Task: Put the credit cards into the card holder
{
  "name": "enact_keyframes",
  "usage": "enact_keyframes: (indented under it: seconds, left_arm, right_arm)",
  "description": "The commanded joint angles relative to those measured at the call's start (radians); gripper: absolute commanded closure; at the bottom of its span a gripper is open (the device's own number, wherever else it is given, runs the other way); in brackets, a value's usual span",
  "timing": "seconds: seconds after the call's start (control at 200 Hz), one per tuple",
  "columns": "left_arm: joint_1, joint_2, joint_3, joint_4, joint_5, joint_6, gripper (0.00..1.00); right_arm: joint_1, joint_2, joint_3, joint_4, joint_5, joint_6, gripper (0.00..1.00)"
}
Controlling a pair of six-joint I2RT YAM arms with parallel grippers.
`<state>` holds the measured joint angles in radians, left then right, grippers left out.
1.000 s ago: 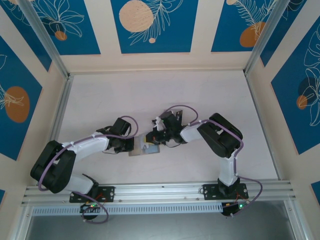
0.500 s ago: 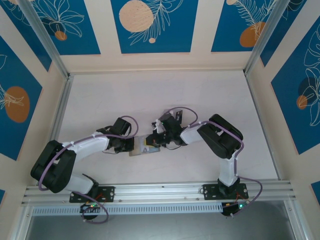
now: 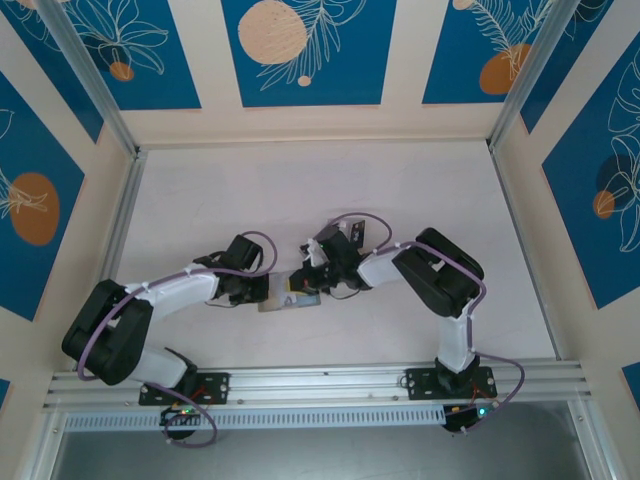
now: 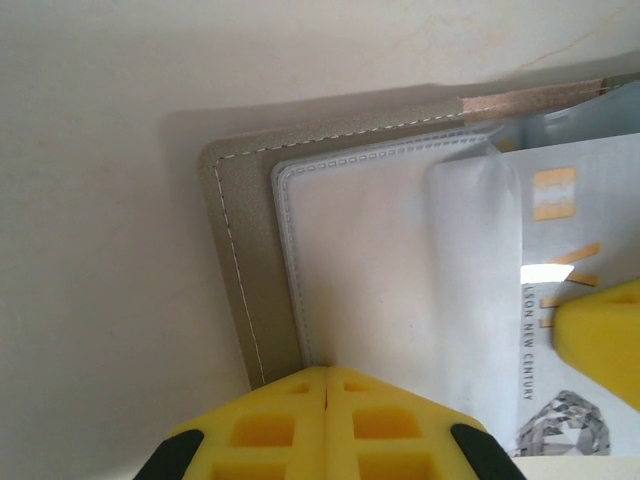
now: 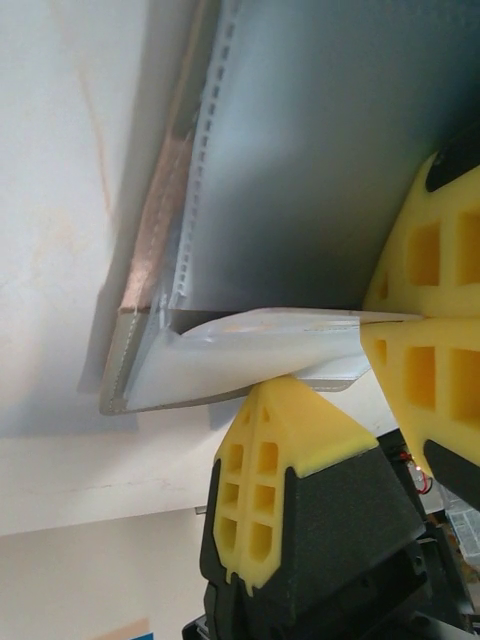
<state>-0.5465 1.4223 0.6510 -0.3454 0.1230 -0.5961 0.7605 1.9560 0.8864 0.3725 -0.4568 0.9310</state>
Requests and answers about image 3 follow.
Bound aluminium side rail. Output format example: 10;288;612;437
73;148;150;372
487;142;566;362

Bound grey slotted cable duct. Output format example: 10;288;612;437
62;404;446;432

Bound silver VIP card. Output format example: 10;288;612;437
272;293;321;309

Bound black controller board green light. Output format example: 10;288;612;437
443;403;497;435
158;404;202;427

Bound long aluminium mounting rail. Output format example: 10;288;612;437
42;360;594;410

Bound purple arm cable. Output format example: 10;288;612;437
329;212;526;436
75;230;279;448

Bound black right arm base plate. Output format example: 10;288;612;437
405;366;499;401

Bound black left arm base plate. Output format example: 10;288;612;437
138;372;231;406

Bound aluminium frame post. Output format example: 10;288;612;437
487;0;587;154
34;0;142;160

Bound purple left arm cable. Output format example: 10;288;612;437
75;230;279;448

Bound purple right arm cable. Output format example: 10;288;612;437
329;212;526;436

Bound aluminium frame leg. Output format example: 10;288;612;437
567;399;621;480
22;407;69;480

